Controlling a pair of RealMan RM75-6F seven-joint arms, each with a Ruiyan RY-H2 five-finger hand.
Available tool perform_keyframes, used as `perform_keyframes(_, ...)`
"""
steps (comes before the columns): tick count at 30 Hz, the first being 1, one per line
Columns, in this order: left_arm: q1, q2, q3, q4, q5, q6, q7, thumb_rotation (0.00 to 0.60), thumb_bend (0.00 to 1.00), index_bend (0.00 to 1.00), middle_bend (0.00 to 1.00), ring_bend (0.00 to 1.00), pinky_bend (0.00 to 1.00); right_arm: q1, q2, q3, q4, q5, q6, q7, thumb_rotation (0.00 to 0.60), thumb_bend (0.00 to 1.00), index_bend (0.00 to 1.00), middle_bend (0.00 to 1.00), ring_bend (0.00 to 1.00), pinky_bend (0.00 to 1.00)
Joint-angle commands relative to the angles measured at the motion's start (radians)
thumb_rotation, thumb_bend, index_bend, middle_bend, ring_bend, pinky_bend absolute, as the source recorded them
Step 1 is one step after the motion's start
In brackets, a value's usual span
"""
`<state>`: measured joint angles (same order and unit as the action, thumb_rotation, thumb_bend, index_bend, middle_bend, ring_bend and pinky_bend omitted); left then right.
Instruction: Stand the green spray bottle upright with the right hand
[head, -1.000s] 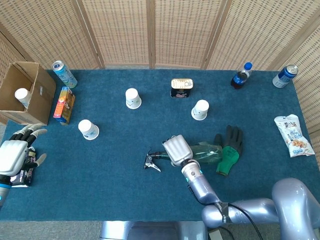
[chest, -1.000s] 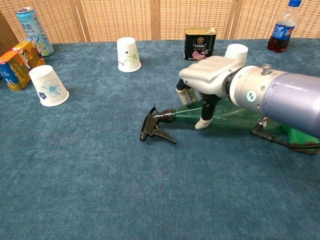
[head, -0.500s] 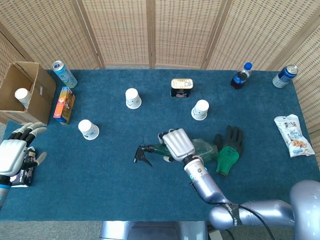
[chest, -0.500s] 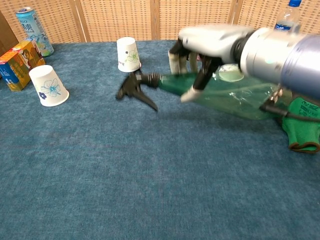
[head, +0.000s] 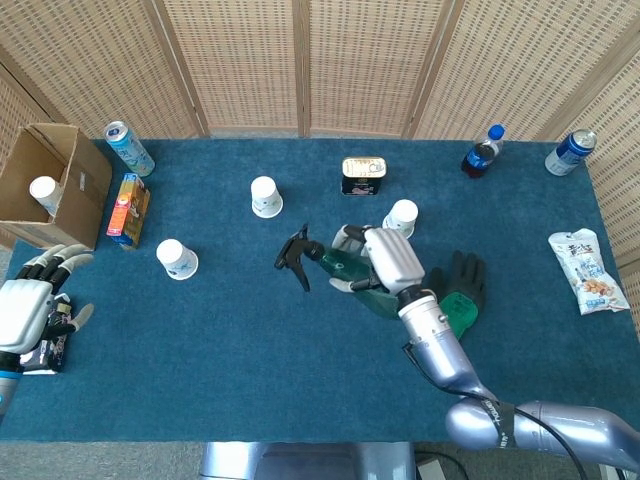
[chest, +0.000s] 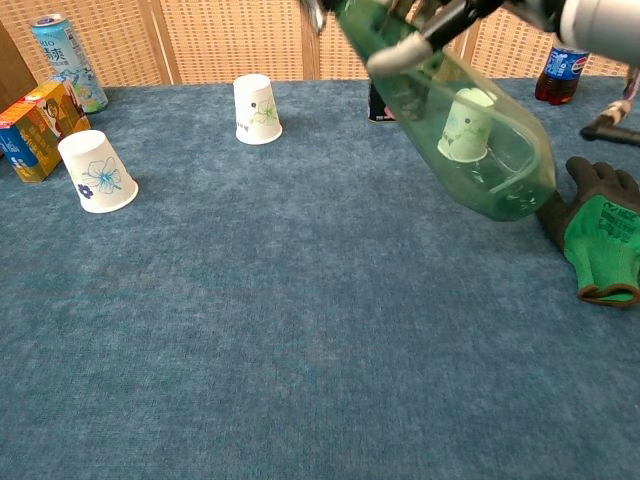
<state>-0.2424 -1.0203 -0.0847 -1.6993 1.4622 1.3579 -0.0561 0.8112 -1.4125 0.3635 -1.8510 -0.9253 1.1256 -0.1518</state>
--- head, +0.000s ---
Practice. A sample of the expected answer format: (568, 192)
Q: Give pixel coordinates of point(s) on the orange yellow snack box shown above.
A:
(125, 212)

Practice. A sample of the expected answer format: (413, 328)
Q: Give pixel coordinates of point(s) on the white snack bag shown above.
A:
(587, 272)

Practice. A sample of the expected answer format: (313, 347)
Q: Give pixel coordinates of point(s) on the blue table cloth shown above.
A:
(200, 360)

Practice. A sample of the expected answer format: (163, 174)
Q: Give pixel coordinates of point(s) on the black luncheon meat tin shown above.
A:
(364, 175)

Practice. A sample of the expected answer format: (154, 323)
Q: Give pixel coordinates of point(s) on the dark snack packet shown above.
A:
(50, 352)

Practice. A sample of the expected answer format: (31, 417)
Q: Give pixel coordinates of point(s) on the cola bottle blue cap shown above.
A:
(480, 157)

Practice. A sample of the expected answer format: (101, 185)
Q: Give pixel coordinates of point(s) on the silver blue robot base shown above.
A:
(300, 462)

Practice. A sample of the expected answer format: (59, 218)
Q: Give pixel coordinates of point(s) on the small white floor box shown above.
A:
(430, 471)

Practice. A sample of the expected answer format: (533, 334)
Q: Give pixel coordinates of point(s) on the open cardboard box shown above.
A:
(82, 200)

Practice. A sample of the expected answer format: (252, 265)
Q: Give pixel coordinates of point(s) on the green black work glove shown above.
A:
(467, 280)

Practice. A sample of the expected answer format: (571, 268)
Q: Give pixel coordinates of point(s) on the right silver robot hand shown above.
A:
(395, 260)

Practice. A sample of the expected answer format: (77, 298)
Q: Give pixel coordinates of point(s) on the green spray bottle black trigger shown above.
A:
(345, 264)

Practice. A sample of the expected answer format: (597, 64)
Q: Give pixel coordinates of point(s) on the white paper cup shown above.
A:
(266, 197)
(44, 192)
(402, 215)
(176, 260)

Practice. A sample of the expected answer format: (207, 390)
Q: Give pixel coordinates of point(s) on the bamboo folding screen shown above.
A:
(250, 60)

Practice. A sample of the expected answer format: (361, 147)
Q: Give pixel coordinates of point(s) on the light blue drink can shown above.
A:
(130, 150)

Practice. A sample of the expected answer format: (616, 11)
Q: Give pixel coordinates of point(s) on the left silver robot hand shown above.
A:
(22, 315)

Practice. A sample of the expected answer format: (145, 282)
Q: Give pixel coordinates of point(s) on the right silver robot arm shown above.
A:
(435, 340)

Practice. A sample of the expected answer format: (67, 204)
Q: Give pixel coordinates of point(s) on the blue silver drink can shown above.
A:
(570, 152)

